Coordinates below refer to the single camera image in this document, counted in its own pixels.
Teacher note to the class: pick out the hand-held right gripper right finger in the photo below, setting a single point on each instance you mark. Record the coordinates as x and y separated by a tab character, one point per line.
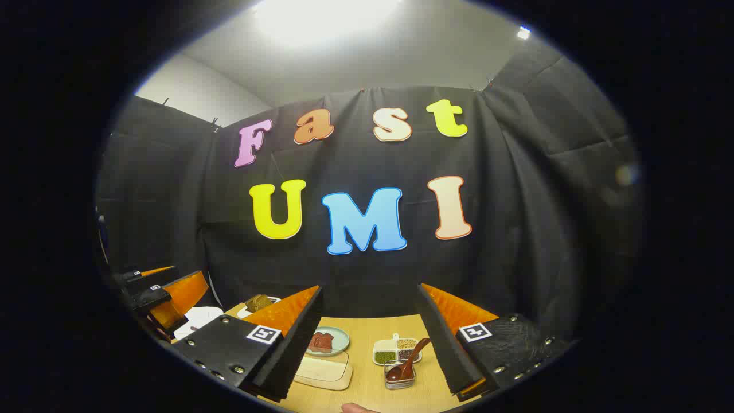
444	344

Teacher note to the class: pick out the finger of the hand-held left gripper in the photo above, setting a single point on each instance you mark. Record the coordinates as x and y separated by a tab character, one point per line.
155	299
149	281

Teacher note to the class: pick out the brown meat slice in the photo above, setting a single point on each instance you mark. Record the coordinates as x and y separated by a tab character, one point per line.
327	341
315	343

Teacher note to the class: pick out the black backdrop cloth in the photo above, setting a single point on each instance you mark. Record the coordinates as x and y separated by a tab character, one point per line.
516	201

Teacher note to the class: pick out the white rice cooker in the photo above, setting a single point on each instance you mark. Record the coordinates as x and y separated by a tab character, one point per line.
198	318

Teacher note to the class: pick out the light blue plate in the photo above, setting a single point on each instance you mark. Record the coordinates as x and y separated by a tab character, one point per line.
340	339

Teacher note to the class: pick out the brown bread slice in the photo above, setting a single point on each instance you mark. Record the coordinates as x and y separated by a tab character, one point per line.
265	302
252	304

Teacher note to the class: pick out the small ceiling spotlight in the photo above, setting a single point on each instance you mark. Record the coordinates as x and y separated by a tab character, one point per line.
523	33

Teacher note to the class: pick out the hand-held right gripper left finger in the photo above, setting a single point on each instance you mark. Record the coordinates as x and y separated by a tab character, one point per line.
292	344

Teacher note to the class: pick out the clear box of rice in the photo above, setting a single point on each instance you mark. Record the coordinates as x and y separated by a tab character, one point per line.
321	370

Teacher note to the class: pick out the wooden spoon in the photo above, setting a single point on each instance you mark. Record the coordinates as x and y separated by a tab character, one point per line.
395	373

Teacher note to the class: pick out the white divided bean dish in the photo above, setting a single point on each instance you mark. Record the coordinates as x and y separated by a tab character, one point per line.
385	357

